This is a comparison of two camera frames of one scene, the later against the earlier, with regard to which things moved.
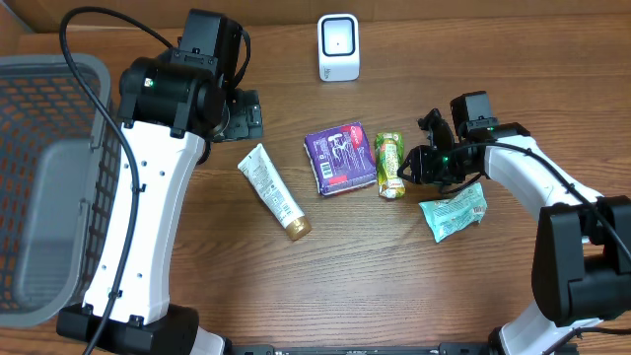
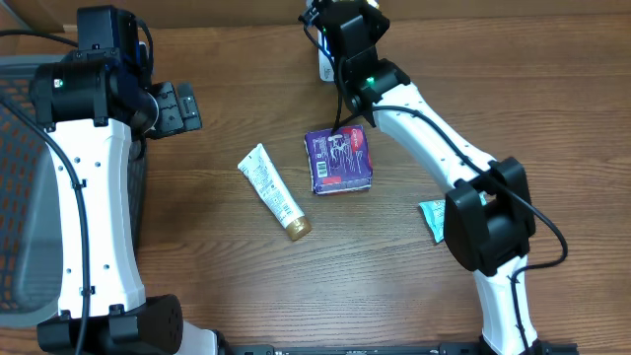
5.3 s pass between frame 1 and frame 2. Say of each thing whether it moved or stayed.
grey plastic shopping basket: stayed
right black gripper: moved
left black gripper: moved
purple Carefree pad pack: stayed
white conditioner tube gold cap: stayed
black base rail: stayed
